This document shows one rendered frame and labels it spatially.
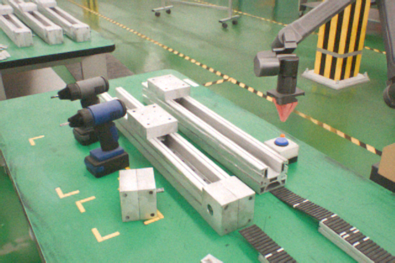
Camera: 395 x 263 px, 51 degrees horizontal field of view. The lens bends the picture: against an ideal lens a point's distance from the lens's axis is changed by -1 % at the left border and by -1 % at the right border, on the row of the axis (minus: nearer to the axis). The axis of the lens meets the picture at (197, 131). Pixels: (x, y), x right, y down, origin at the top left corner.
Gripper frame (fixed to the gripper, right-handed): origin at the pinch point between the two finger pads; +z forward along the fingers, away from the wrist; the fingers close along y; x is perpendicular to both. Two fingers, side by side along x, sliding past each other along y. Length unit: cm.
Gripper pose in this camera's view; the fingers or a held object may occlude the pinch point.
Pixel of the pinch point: (282, 118)
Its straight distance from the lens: 132.6
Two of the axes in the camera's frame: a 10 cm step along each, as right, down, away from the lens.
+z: 0.0, 8.9, 4.5
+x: 5.0, 3.9, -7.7
